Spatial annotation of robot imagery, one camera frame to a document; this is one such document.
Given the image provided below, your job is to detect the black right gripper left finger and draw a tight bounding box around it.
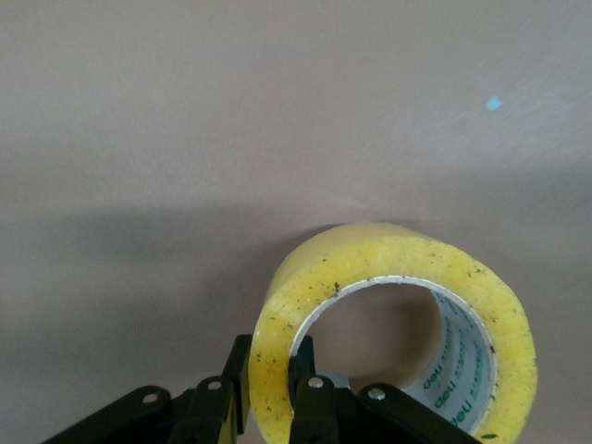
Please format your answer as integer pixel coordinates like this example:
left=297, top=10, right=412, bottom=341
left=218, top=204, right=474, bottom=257
left=43, top=335, right=253, bottom=444

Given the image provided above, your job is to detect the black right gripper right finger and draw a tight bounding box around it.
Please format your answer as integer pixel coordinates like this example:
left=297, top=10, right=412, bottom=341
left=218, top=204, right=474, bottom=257
left=287, top=335, right=485, bottom=444

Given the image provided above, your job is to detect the yellow tape roll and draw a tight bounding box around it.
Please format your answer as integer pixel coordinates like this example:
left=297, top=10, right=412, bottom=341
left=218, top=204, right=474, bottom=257
left=248, top=223, right=539, bottom=444

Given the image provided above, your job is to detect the brown table cover sheet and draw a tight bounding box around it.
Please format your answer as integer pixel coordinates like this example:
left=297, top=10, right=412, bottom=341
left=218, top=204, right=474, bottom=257
left=0, top=0, right=592, bottom=444

